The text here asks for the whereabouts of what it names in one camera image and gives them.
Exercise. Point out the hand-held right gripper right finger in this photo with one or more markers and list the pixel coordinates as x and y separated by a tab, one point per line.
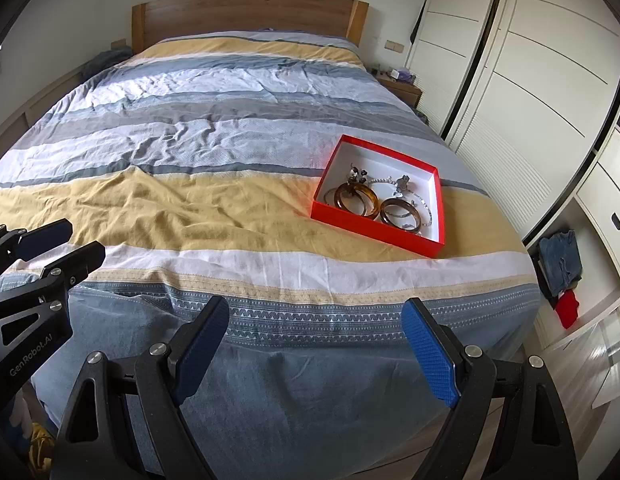
432	360

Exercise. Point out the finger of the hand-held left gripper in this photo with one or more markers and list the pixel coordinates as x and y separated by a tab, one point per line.
82	260
45	237

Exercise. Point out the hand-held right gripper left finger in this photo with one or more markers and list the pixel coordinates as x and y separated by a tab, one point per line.
197	355

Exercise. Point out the dark brown bangle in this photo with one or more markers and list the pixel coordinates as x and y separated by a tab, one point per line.
390	205

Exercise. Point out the red jewelry box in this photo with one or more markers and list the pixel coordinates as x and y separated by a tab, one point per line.
425	180

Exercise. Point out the orange amber bangle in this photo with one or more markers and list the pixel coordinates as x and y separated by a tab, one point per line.
360	190

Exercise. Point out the person's left hand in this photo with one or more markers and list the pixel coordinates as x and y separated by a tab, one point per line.
21	412

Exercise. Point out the yellow cloth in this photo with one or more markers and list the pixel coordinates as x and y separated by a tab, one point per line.
42	442

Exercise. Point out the red cloth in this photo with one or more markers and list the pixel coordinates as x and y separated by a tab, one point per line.
568	309

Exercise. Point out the blue jeans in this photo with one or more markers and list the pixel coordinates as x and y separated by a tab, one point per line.
562	260

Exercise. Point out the striped bed with headboard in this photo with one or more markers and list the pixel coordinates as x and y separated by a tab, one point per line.
215	135

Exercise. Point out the blue crumpled cloth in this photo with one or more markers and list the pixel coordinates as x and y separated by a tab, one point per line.
107	62

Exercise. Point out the large silver hoop bangles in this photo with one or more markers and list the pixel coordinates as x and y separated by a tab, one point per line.
330	197

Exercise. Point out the dark beaded charm cluster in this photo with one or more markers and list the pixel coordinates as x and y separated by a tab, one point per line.
359	174

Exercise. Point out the white open shelf unit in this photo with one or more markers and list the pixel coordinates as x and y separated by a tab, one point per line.
605	220

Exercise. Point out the dark woven basket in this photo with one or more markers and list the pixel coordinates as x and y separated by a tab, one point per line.
424	119

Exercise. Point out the wooden nightstand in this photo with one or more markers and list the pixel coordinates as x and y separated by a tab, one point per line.
402	91

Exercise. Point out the purple tissue box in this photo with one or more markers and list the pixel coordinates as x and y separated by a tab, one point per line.
406	75

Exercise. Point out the wooden headboard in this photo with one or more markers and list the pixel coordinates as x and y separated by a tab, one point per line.
250	15

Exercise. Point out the white sliding wardrobe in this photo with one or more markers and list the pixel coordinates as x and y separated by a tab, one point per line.
530	75

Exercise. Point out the small wall socket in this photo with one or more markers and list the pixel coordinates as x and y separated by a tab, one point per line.
119	43

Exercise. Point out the beige wall switch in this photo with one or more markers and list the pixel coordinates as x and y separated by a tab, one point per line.
395	46

